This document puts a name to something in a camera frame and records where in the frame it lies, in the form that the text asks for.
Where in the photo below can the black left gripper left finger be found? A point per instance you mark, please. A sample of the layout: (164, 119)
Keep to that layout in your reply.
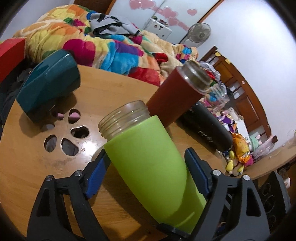
(49, 219)

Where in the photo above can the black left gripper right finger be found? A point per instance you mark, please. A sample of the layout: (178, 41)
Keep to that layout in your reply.
(233, 211)

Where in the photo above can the green bottle with clear neck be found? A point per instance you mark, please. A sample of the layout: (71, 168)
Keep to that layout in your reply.
(150, 164)

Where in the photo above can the dark teal ceramic cup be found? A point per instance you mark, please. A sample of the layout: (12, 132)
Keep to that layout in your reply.
(51, 80)

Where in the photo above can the yellow plush toy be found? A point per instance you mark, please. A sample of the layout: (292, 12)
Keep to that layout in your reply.
(233, 167)

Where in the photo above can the orange snack bag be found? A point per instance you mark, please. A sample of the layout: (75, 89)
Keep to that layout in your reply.
(241, 148)

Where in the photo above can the wooden bed headboard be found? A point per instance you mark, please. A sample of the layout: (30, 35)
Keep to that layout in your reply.
(245, 101)

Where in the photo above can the black thermos bottle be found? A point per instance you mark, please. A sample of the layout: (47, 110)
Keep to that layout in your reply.
(199, 121)

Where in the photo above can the red thermos bottle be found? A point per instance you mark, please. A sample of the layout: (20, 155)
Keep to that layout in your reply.
(185, 86)

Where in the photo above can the red box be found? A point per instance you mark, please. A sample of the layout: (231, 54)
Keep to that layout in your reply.
(12, 52)

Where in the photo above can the colourful patchwork blanket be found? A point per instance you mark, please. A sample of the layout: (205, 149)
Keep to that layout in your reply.
(146, 57)

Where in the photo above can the standing electric fan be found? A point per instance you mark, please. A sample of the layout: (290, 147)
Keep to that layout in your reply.
(197, 33)

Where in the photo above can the white bedside cabinet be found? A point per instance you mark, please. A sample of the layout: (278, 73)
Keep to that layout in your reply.
(156, 27)

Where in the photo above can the grey and black garment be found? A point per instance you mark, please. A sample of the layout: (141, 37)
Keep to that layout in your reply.
(102, 24)

